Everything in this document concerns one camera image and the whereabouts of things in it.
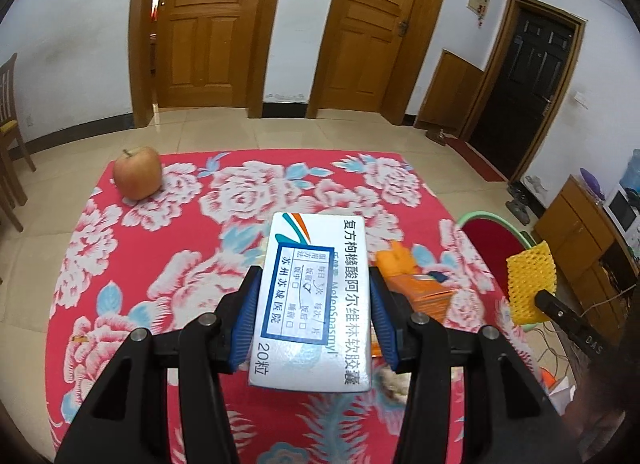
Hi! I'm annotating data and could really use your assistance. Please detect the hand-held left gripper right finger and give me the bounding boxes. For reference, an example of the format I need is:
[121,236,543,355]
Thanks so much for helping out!
[368,267,583,464]

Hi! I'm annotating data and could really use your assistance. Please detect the wooden wall panel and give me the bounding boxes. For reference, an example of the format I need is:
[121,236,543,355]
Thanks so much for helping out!
[415,49,486,137]

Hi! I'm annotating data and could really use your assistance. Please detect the blue water jug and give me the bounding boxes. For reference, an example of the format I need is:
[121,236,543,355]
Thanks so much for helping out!
[620,148,640,195]

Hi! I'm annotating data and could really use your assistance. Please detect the orange snack packet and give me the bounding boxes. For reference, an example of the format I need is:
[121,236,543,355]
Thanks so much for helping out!
[375,241,457,327]

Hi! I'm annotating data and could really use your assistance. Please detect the beige ginger piece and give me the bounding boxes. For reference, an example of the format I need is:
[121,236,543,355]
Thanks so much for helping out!
[375,366,412,402]

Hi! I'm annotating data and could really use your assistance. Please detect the white cable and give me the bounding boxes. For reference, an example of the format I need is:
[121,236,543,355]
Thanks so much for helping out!
[537,321,576,387]

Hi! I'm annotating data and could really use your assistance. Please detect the wooden door ajar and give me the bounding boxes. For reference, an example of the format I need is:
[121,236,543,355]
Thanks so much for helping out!
[132,0,291,127]

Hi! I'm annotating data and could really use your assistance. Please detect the purple plastic item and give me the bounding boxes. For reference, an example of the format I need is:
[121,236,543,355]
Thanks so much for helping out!
[580,167,607,200]

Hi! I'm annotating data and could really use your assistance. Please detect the white microwave oven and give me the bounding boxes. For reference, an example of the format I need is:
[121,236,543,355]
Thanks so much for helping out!
[602,183,640,235]

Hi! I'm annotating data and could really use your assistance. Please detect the red basin with green rim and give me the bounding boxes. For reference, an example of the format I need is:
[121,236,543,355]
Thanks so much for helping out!
[457,211,551,345]

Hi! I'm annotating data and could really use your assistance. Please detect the wooden door with latch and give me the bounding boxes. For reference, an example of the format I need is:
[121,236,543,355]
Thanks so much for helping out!
[306,0,458,125]

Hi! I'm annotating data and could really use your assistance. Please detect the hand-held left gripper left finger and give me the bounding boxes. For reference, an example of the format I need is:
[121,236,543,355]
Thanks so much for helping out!
[54,265,264,464]

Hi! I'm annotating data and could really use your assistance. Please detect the white medicine box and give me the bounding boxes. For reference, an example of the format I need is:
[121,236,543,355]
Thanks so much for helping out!
[248,211,375,393]

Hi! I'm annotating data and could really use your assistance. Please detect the red floral tablecloth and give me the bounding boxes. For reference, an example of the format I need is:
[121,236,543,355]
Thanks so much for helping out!
[44,149,546,464]

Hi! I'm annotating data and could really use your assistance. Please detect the pair of dark shoes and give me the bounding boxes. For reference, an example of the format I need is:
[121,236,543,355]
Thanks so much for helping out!
[505,181,533,225]

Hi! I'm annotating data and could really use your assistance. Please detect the red doormat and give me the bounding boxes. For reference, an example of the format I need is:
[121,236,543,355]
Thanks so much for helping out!
[445,137,508,182]

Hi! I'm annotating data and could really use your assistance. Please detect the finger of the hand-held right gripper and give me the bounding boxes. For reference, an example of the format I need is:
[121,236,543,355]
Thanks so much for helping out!
[534,289,608,357]

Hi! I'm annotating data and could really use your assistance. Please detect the yellow foam fruit net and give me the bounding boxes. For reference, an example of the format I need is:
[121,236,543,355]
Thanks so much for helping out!
[506,241,557,326]

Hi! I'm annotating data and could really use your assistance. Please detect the wooden chair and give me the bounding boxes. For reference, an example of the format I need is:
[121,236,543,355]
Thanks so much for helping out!
[0,53,37,232]

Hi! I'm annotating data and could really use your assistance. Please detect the apple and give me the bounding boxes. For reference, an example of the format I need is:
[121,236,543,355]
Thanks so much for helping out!
[113,145,163,201]

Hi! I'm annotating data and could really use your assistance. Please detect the wooden cabinet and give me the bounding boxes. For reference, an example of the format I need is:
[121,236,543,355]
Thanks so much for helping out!
[532,174,638,340]

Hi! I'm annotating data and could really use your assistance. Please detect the black entrance door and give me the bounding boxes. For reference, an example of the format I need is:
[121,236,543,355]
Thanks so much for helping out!
[460,0,586,182]

